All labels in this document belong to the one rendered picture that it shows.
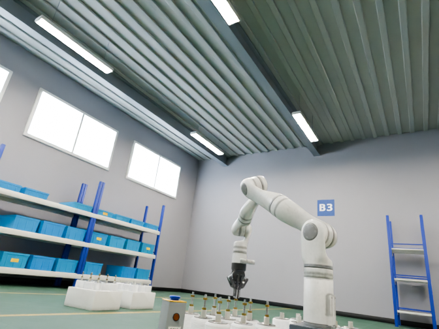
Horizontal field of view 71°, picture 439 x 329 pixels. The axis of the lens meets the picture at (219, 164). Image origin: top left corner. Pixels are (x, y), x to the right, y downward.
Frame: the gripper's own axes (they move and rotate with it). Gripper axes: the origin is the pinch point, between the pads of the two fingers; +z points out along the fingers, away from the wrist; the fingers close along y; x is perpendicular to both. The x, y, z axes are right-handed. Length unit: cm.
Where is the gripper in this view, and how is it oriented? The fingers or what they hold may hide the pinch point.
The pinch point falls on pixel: (236, 293)
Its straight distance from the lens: 162.6
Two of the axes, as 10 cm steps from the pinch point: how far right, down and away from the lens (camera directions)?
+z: -1.1, 9.3, -3.6
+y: -7.7, -3.1, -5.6
